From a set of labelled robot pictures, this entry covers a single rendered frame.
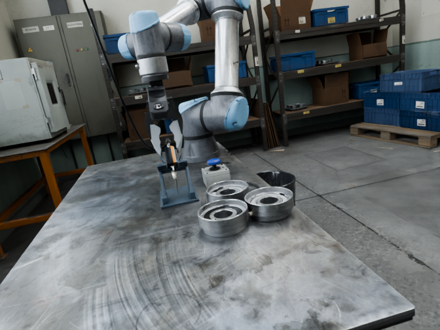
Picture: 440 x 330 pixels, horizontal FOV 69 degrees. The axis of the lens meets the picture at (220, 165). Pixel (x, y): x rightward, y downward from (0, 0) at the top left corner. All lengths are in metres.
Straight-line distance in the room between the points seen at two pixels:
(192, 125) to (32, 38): 3.63
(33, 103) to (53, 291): 2.32
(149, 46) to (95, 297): 0.57
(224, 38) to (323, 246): 0.82
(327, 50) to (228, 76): 4.33
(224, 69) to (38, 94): 1.94
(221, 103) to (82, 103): 3.51
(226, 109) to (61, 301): 0.76
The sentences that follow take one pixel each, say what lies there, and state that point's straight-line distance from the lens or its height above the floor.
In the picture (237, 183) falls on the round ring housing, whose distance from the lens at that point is 0.83.
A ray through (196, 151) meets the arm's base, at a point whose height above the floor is 0.84.
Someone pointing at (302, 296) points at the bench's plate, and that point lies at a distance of 0.49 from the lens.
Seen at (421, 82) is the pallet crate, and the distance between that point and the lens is 4.35.
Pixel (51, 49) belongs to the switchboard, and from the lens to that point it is 4.59.
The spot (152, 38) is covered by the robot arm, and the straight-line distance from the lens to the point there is 0.86.
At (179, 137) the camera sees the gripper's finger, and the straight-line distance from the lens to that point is 0.88.
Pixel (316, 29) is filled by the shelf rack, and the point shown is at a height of 1.46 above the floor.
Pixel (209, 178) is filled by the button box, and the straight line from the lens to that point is 0.90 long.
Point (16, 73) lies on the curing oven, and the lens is 2.89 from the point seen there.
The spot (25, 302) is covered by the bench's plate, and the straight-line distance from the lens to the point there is 0.65.
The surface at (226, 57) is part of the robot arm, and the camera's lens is 1.17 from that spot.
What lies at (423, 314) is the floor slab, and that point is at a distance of 1.75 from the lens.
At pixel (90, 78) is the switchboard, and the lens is 4.49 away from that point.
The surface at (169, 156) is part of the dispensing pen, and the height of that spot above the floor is 0.92.
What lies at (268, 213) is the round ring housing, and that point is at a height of 0.82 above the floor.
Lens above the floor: 1.11
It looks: 16 degrees down
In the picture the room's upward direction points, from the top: 9 degrees counter-clockwise
